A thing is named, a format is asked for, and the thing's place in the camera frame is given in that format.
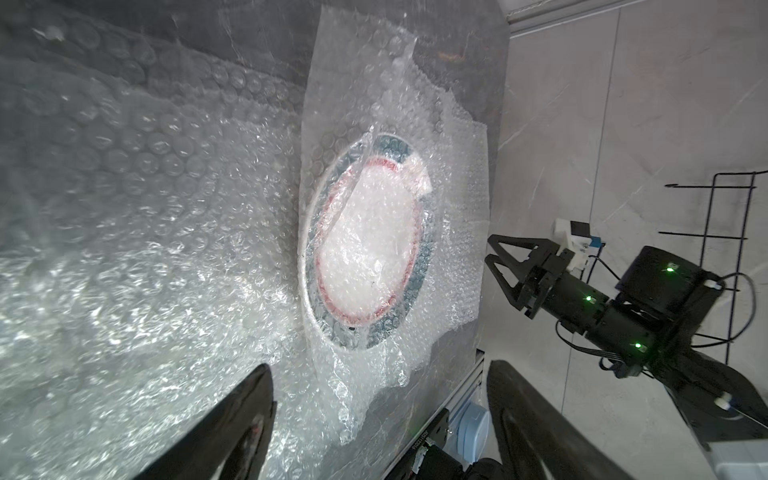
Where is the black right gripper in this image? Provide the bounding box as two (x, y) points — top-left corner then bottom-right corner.
(485, 234), (723, 378)

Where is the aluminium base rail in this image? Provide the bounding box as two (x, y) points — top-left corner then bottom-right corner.
(382, 349), (486, 480)

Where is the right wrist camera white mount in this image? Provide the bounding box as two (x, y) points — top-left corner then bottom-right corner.
(553, 218), (603, 274)

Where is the large bubble wrap sheet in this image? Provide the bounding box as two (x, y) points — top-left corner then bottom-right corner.
(1, 1), (318, 479)

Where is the bubble plate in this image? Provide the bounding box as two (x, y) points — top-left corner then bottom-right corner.
(298, 7), (489, 444)

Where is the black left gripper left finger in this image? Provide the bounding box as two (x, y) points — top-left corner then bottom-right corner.
(136, 364), (277, 479)

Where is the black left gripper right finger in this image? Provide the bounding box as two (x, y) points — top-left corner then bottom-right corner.
(487, 360), (630, 479)

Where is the black wire hook rack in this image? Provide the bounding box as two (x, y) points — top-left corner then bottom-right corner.
(659, 168), (767, 365)

